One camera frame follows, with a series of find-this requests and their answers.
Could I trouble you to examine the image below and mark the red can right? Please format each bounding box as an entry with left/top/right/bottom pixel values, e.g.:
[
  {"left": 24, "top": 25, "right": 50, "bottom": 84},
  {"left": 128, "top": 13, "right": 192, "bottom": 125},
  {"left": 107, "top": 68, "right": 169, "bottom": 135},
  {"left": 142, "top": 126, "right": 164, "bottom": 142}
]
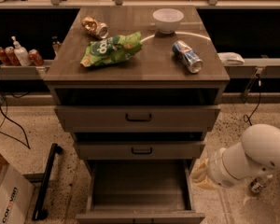
[{"left": 29, "top": 49, "right": 44, "bottom": 66}]

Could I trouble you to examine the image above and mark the blue soda can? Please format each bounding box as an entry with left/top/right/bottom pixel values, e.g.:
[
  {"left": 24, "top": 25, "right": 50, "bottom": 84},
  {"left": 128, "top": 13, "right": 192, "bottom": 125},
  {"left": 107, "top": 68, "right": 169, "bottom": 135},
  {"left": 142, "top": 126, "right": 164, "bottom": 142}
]
[{"left": 172, "top": 40, "right": 203, "bottom": 74}]

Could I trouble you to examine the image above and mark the grey bottom drawer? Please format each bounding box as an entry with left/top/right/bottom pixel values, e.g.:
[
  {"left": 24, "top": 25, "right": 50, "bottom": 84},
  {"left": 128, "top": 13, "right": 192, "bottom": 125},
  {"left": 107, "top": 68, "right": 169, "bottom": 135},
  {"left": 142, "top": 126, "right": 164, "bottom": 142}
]
[{"left": 76, "top": 160, "right": 205, "bottom": 224}]

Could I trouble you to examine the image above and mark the white cardboard box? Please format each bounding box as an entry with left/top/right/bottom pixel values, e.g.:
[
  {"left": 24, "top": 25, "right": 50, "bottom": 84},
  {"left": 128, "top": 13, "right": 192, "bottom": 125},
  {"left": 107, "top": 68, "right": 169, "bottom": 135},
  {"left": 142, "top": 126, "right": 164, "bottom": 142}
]
[{"left": 0, "top": 154, "right": 34, "bottom": 224}]

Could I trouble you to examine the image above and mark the plastic bottle on floor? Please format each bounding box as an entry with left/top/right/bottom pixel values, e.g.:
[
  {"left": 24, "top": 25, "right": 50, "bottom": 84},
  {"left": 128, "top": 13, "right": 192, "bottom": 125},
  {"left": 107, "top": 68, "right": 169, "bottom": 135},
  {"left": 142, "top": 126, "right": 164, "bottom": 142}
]
[{"left": 249, "top": 175, "right": 273, "bottom": 194}]

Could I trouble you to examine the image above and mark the grey middle drawer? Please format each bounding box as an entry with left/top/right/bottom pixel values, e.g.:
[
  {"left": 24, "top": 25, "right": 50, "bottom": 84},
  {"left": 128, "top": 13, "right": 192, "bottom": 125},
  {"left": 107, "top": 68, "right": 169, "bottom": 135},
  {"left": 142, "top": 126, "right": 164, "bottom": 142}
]
[{"left": 74, "top": 141, "right": 204, "bottom": 160}]

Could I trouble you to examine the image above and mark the black cable left floor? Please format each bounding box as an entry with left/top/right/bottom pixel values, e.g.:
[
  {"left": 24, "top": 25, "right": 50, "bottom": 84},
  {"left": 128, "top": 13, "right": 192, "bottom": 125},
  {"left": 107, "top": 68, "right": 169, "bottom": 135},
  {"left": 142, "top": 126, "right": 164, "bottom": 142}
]
[{"left": 0, "top": 81, "right": 32, "bottom": 150}]

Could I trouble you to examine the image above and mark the black cable floor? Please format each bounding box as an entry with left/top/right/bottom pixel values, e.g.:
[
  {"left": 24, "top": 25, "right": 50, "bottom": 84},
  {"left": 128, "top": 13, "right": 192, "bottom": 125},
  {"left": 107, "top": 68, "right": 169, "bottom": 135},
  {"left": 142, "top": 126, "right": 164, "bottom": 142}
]
[
  {"left": 0, "top": 81, "right": 32, "bottom": 150},
  {"left": 242, "top": 73, "right": 263, "bottom": 127}
]

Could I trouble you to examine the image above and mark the gold crushed can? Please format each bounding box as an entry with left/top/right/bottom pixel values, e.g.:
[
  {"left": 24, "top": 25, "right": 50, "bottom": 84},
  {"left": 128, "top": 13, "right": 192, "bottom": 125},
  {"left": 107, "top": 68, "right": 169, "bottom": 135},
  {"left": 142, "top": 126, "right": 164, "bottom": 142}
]
[{"left": 81, "top": 17, "right": 109, "bottom": 40}]

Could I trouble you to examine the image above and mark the red can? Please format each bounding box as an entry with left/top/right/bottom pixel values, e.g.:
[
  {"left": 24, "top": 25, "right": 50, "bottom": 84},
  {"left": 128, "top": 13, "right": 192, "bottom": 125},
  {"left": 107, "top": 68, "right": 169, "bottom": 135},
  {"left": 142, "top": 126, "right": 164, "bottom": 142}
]
[
  {"left": 5, "top": 47, "right": 21, "bottom": 66},
  {"left": 0, "top": 47, "right": 11, "bottom": 65},
  {"left": 29, "top": 49, "right": 44, "bottom": 66}
]

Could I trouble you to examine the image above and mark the red can far left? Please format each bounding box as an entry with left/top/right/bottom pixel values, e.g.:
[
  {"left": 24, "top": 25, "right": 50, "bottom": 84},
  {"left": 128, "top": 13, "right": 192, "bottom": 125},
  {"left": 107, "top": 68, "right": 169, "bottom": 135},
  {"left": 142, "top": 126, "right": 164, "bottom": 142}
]
[{"left": 0, "top": 47, "right": 11, "bottom": 65}]

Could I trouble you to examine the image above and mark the white pump bottle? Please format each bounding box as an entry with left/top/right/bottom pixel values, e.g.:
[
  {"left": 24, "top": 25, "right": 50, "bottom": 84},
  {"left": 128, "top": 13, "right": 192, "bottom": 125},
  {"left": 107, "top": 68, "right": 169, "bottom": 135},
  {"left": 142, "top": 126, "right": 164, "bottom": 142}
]
[{"left": 11, "top": 36, "right": 32, "bottom": 66}]

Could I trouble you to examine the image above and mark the black metal bar stand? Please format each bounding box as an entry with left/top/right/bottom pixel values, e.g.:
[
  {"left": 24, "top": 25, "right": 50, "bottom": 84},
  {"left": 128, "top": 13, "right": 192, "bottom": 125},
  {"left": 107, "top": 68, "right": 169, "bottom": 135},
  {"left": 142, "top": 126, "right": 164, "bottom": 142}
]
[{"left": 32, "top": 143, "right": 63, "bottom": 221}]

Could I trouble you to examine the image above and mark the white bowl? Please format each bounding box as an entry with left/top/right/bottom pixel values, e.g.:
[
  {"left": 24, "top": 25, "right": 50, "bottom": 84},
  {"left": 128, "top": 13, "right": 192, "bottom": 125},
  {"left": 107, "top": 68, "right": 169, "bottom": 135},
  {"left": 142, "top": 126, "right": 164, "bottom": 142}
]
[{"left": 153, "top": 8, "right": 184, "bottom": 34}]

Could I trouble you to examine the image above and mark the black cable right floor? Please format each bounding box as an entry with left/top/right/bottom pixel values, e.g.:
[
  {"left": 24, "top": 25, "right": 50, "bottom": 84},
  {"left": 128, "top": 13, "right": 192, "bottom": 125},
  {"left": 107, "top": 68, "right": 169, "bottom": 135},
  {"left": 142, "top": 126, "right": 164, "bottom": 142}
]
[{"left": 242, "top": 73, "right": 263, "bottom": 127}]

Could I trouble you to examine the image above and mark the grey wooden drawer cabinet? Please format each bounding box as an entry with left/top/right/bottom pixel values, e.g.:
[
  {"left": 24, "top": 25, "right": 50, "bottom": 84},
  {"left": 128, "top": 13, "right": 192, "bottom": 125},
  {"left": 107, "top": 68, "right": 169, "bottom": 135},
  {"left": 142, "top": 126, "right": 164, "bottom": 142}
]
[{"left": 44, "top": 6, "right": 230, "bottom": 172}]

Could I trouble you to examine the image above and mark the grey top drawer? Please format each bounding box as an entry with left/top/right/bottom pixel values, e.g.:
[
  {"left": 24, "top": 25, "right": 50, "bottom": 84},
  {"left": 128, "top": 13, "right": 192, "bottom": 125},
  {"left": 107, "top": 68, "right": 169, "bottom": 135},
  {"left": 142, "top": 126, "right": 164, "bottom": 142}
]
[{"left": 55, "top": 105, "right": 220, "bottom": 133}]

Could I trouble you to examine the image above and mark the small dark glass bottle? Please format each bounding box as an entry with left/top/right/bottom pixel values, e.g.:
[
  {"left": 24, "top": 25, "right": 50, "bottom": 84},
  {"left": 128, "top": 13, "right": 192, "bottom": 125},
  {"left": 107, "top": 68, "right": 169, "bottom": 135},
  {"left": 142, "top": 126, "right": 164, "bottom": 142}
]
[{"left": 52, "top": 36, "right": 61, "bottom": 54}]

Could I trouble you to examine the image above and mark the grey drawer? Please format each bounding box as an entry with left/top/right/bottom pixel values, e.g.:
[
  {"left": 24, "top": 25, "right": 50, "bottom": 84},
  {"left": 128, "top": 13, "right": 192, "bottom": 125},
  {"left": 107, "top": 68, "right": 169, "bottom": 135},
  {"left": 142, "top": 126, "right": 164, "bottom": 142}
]
[
  {"left": 76, "top": 160, "right": 205, "bottom": 224},
  {"left": 55, "top": 105, "right": 220, "bottom": 133},
  {"left": 74, "top": 141, "right": 204, "bottom": 160}
]

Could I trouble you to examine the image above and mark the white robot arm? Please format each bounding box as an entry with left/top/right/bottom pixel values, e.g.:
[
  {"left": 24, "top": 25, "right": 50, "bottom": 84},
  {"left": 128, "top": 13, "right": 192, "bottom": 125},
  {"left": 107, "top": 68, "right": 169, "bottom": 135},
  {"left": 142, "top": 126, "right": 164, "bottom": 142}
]
[{"left": 191, "top": 124, "right": 280, "bottom": 189}]

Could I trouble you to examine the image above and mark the green chip bag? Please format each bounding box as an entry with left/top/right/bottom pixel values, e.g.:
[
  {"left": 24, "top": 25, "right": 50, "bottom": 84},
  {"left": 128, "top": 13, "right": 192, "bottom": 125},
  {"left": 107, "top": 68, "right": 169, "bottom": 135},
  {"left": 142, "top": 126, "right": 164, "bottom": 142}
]
[{"left": 80, "top": 32, "right": 142, "bottom": 67}]

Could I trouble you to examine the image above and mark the grey metal shelf rail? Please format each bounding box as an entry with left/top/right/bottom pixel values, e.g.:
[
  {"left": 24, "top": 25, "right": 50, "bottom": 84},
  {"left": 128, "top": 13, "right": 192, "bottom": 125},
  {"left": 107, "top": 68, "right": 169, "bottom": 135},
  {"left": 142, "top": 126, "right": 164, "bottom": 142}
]
[{"left": 0, "top": 60, "right": 52, "bottom": 80}]

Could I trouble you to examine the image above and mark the white folded cloth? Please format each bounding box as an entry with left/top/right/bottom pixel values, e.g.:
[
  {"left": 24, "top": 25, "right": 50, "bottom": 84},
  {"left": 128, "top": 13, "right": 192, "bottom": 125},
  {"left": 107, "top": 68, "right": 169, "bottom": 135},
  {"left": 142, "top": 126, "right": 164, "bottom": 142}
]
[{"left": 218, "top": 52, "right": 245, "bottom": 65}]

